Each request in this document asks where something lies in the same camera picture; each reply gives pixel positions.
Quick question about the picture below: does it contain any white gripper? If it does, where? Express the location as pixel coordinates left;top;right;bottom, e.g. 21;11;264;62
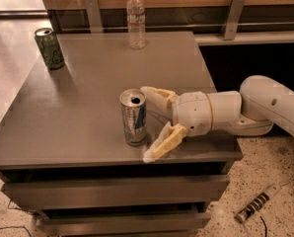
140;86;212;163

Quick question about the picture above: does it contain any silver blue redbull can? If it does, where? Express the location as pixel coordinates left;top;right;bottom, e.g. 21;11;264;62
119;89;146;146

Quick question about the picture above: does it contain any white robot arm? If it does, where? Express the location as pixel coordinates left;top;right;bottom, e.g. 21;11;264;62
141;75;294;163

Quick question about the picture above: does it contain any green soda can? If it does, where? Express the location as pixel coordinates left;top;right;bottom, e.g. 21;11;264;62
35;28;65;70

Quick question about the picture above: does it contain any grey upper drawer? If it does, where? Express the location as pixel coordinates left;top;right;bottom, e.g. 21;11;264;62
2;175;229;210

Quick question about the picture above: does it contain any grey drawer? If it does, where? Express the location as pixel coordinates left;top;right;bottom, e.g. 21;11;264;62
2;175;229;210
37;212;210;236

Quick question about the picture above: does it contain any clear plastic water bottle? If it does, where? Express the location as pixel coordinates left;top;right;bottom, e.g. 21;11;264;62
126;0;146;49

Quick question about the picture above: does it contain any grey drawer cabinet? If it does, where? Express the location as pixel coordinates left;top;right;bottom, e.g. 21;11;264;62
0;32;242;237

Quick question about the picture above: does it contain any white power strip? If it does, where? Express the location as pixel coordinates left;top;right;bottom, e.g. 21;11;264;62
235;185;281;223

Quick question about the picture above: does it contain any grey lower drawer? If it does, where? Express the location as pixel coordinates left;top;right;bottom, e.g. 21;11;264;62
37;212;210;236

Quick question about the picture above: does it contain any left metal bracket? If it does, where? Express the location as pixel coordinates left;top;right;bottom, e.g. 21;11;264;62
84;0;104;33

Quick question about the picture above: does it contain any metal bracket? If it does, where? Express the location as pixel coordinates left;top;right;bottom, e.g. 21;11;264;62
84;0;104;33
221;0;246;40

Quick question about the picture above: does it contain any right metal bracket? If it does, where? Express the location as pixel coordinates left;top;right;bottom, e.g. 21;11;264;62
221;0;246;40

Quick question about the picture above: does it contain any white power strip cord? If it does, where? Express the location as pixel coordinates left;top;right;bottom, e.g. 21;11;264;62
278;163;294;189

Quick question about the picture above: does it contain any black floor cable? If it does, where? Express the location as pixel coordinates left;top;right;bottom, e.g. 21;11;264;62
0;199;38;237

